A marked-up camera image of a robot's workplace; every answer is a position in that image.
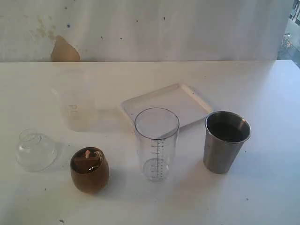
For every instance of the brown contents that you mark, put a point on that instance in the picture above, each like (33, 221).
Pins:
(88, 162)

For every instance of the brown wooden cup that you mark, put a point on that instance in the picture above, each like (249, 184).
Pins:
(91, 182)

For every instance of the clear dome shaker lid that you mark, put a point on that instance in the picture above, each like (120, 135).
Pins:
(35, 151)

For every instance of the clear plastic shaker cup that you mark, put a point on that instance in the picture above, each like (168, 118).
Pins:
(156, 145)

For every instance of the white rectangular tray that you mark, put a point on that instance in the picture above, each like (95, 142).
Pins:
(188, 106)

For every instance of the translucent white plastic cup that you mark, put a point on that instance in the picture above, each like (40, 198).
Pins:
(73, 90)

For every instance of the stainless steel cup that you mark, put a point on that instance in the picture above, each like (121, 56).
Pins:
(225, 134)

